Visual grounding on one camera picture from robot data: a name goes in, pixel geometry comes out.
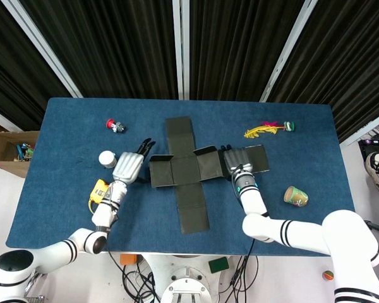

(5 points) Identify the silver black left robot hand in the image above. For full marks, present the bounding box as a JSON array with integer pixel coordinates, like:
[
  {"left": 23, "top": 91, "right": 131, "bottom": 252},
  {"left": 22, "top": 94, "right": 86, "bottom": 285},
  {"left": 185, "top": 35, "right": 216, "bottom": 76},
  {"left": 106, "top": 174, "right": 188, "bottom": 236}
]
[{"left": 112, "top": 137, "right": 157, "bottom": 186}]

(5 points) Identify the green block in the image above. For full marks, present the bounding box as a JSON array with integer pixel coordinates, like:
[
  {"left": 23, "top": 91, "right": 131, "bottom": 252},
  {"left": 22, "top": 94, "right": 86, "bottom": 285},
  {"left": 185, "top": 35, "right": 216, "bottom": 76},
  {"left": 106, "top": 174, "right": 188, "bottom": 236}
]
[{"left": 208, "top": 257, "right": 230, "bottom": 274}]

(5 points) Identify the blue felt table mat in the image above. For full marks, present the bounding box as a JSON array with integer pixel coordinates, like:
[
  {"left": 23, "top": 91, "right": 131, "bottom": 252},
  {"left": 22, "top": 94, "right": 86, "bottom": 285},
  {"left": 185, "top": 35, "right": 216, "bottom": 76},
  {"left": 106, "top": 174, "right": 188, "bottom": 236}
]
[{"left": 5, "top": 97, "right": 365, "bottom": 258}]

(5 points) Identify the chrome metal handle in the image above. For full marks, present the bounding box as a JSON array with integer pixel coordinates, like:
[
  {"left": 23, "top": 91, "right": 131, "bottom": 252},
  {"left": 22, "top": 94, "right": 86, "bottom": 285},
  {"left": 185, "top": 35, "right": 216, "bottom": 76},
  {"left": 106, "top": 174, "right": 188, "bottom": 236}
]
[{"left": 23, "top": 271, "right": 47, "bottom": 303}]

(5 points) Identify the colourful small tools pile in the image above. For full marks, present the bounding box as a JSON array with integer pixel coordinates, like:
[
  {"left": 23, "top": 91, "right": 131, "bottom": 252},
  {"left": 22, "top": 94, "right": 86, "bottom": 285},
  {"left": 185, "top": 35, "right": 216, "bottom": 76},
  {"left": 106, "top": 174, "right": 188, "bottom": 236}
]
[{"left": 16, "top": 142, "right": 35, "bottom": 162}]

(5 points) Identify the black pleated curtain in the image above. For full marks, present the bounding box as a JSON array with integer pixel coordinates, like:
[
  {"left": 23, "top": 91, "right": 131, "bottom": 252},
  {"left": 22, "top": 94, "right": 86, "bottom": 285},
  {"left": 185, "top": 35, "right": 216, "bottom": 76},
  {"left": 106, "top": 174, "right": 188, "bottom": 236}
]
[
  {"left": 0, "top": 0, "right": 73, "bottom": 132},
  {"left": 267, "top": 0, "right": 379, "bottom": 143},
  {"left": 189, "top": 0, "right": 310, "bottom": 102},
  {"left": 18, "top": 0, "right": 179, "bottom": 100}
]

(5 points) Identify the green printed paper cup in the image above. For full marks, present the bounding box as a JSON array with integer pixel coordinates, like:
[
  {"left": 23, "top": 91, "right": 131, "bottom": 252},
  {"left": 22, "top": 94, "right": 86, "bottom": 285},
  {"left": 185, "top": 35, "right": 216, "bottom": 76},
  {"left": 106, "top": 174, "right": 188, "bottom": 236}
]
[{"left": 283, "top": 186, "right": 309, "bottom": 208}]

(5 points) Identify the black foldable cardboard box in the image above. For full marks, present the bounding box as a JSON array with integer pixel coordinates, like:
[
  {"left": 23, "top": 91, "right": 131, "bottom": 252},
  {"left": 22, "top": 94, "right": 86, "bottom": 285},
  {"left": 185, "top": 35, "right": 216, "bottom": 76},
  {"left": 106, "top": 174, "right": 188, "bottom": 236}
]
[{"left": 148, "top": 116, "right": 270, "bottom": 235}]

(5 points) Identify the yellow pink feather shuttlecock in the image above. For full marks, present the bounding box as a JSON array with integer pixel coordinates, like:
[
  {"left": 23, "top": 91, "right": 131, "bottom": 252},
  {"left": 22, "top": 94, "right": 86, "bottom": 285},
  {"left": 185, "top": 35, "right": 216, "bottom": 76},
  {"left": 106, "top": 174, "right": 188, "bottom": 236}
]
[{"left": 243, "top": 121, "right": 296, "bottom": 140}]

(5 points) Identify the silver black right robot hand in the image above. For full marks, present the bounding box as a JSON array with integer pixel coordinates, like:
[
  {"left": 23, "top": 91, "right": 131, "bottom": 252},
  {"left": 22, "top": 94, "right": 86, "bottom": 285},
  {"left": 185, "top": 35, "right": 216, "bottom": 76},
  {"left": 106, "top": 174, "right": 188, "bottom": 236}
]
[{"left": 219, "top": 143, "right": 255, "bottom": 176}]

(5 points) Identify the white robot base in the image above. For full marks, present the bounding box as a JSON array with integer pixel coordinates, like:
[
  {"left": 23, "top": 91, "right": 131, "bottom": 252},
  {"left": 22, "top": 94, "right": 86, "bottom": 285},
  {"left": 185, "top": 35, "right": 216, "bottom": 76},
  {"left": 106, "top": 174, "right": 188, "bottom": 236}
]
[{"left": 144, "top": 254, "right": 232, "bottom": 303}]

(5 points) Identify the black device with cables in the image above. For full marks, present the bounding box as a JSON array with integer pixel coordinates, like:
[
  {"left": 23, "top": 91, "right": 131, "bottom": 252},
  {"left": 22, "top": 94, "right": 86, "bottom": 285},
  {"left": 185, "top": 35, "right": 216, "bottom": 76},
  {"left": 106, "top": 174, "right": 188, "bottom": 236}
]
[{"left": 357, "top": 131, "right": 379, "bottom": 158}]

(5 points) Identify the white metal partition post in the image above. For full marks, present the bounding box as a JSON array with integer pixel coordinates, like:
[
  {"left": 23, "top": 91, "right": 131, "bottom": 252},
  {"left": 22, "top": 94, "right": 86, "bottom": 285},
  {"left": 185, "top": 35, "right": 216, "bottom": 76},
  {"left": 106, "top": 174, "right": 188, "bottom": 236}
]
[
  {"left": 260, "top": 0, "right": 319, "bottom": 103},
  {"left": 0, "top": 0, "right": 83, "bottom": 98},
  {"left": 339, "top": 107, "right": 379, "bottom": 148},
  {"left": 172, "top": 0, "right": 191, "bottom": 101},
  {"left": 0, "top": 104, "right": 23, "bottom": 133}
]

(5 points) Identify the yellow tape measure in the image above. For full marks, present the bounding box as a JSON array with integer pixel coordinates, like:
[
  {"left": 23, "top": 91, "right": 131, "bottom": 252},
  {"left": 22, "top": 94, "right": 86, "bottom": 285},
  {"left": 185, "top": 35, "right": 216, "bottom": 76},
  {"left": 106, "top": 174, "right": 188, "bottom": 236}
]
[{"left": 87, "top": 179, "right": 110, "bottom": 214}]

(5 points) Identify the red and grey toy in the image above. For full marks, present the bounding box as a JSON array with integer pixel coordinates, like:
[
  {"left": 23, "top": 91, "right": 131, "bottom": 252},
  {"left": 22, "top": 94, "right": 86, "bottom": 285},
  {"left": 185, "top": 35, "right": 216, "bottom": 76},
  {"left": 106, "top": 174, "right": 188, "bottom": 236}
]
[{"left": 105, "top": 118, "right": 126, "bottom": 134}]

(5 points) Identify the brown cardboard box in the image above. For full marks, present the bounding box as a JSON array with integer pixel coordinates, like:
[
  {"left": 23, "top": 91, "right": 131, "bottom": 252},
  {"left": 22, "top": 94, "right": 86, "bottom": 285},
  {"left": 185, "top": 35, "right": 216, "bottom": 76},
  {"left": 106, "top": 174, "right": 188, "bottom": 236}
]
[{"left": 0, "top": 117, "right": 40, "bottom": 178}]

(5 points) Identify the white plastic jar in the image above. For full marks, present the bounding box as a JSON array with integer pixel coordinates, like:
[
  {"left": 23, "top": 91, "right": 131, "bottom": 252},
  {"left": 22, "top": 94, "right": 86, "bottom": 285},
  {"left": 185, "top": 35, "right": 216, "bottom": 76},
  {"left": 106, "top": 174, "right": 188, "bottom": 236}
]
[{"left": 98, "top": 150, "right": 117, "bottom": 169}]

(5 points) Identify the black cable tangle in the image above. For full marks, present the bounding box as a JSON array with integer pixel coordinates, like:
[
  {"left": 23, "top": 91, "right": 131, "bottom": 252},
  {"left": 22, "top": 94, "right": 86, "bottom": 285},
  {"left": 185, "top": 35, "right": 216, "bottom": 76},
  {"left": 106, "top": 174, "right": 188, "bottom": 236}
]
[
  {"left": 219, "top": 254, "right": 260, "bottom": 303},
  {"left": 122, "top": 255, "right": 161, "bottom": 303}
]

